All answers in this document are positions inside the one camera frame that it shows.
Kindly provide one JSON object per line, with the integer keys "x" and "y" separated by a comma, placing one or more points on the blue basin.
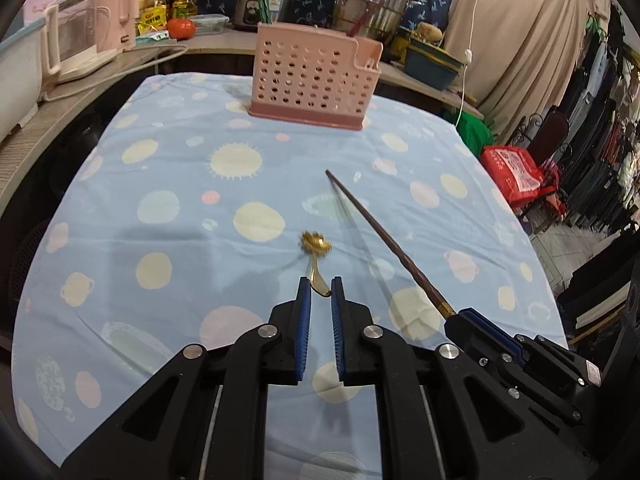
{"x": 430, "y": 70}

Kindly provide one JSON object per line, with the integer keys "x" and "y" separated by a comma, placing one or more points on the red tomato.
{"x": 181, "y": 28}

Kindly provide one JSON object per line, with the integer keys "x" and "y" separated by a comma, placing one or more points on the teal packet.
{"x": 152, "y": 36}

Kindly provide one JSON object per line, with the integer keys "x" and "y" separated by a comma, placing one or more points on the pink perforated utensil holder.
{"x": 310, "y": 75}

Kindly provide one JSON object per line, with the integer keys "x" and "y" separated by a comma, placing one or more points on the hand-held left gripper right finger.
{"x": 339, "y": 330}

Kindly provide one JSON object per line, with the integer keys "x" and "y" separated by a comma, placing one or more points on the silver rice cooker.
{"x": 247, "y": 7}

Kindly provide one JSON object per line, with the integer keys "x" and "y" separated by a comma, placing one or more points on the yellow label oil bottle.
{"x": 151, "y": 17}

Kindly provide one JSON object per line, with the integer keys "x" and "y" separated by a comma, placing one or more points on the red plastic bag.
{"x": 515, "y": 175}

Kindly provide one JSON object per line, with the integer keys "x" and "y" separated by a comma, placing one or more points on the clear plastic food container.
{"x": 210, "y": 24}

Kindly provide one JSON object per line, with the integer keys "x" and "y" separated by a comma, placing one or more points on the beige curtain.
{"x": 525, "y": 35}

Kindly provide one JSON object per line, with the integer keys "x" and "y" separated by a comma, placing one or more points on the green cloth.
{"x": 475, "y": 127}

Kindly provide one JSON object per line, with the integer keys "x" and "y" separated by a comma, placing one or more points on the brown chopstick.
{"x": 390, "y": 242}

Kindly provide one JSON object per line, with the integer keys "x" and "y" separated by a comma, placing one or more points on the dark metal chair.
{"x": 550, "y": 132}

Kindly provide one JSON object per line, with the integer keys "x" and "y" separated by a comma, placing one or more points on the pink appliance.
{"x": 122, "y": 10}

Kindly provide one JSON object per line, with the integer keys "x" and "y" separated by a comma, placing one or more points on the gold flower spoon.
{"x": 315, "y": 245}

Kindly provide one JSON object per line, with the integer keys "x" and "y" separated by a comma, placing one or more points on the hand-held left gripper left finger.
{"x": 302, "y": 330}

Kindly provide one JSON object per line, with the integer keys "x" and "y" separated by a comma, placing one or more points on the hanging clothes rack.
{"x": 605, "y": 135}

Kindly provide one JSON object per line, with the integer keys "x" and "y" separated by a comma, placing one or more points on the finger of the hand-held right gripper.
{"x": 490, "y": 332}

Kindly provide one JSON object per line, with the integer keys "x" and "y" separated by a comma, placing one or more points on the tan sponge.
{"x": 430, "y": 31}

